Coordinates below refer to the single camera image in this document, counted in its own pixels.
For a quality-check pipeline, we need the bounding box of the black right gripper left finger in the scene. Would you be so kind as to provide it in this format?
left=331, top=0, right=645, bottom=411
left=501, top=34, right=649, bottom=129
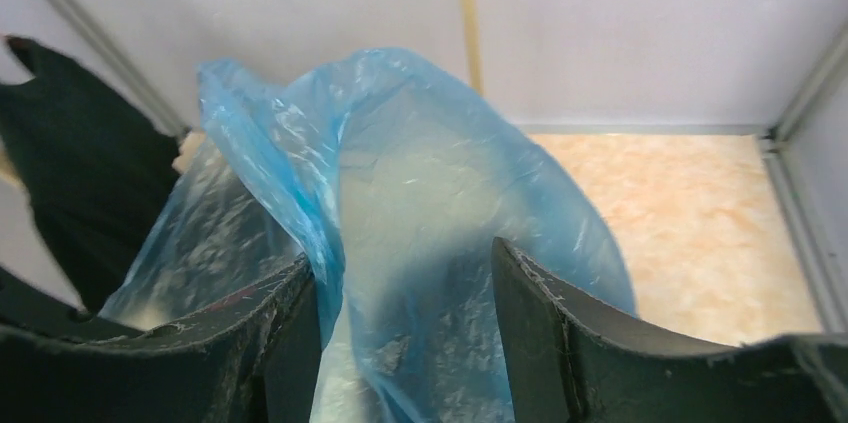
left=1, top=258, right=321, bottom=422

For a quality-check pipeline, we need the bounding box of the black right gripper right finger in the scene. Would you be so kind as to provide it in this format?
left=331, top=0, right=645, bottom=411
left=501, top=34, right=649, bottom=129
left=491, top=238, right=847, bottom=423

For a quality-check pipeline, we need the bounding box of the blue plastic trash bag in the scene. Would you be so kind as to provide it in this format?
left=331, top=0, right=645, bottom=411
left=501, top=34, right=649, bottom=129
left=102, top=48, right=636, bottom=422

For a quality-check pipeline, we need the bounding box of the black printed t-shirt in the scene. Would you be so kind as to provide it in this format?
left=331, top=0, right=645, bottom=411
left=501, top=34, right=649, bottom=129
left=1, top=35, right=180, bottom=313

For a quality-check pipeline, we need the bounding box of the wooden clothes rack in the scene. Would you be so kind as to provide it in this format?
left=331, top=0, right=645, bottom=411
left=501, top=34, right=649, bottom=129
left=460, top=0, right=484, bottom=95

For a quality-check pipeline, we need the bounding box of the metal corner frame right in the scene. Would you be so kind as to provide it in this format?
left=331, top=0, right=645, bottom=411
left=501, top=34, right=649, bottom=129
left=759, top=27, right=847, bottom=333

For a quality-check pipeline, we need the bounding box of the metal corner frame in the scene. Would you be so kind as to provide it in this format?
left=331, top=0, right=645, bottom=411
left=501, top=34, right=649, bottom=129
left=759, top=27, right=847, bottom=333
left=46, top=0, right=188, bottom=136

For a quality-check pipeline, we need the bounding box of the metal corner frame left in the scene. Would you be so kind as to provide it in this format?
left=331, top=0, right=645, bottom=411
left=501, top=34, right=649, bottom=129
left=46, top=0, right=188, bottom=136

